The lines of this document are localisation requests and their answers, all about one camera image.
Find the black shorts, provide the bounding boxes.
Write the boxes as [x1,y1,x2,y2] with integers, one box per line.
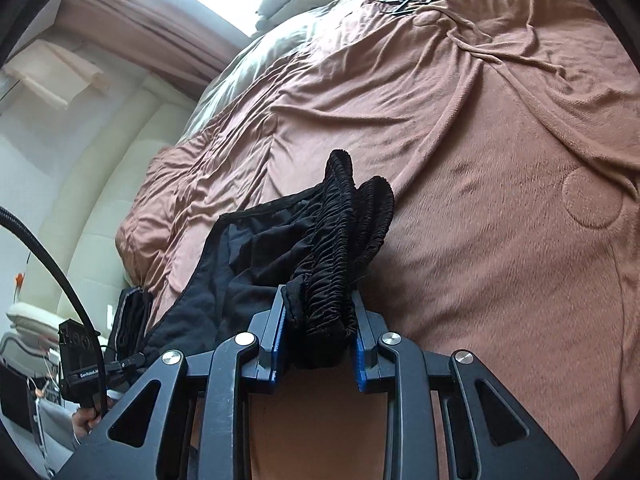
[142,150,395,368]

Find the person's left hand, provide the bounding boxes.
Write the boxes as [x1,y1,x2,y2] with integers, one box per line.
[72,406,103,442]

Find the cream padded headboard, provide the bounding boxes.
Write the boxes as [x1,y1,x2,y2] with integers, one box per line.
[38,76,195,336]

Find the beige blanket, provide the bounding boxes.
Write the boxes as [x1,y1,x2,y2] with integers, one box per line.
[179,0,357,142]

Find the orange-brown bed sheet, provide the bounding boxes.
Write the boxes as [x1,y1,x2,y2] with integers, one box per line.
[116,0,639,479]

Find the left pink curtain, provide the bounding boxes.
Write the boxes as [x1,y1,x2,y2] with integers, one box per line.
[55,0,250,99]

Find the black braided cable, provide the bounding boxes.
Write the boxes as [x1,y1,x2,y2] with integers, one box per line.
[0,205,109,418]

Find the beige cloth hanging on wall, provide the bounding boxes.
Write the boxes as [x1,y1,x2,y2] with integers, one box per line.
[3,39,110,110]

